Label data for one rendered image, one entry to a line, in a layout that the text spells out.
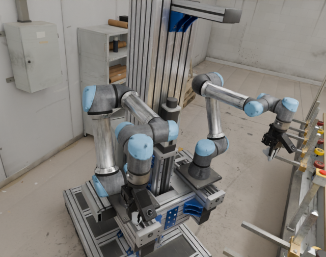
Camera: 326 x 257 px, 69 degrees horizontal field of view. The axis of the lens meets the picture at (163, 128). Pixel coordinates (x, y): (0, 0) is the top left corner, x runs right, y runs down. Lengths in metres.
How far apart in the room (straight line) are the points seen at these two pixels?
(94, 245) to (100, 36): 2.18
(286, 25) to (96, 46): 6.67
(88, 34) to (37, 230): 2.17
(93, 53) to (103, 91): 2.07
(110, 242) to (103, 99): 1.42
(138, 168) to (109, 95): 0.48
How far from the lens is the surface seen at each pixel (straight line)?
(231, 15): 0.96
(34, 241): 2.62
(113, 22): 3.56
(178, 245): 2.26
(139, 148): 0.69
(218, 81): 1.53
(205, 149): 1.47
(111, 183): 1.19
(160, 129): 0.83
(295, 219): 1.96
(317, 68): 8.95
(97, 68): 3.18
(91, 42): 3.15
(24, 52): 2.54
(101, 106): 1.10
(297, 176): 2.59
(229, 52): 8.97
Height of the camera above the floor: 2.06
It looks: 30 degrees down
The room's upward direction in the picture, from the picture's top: 7 degrees clockwise
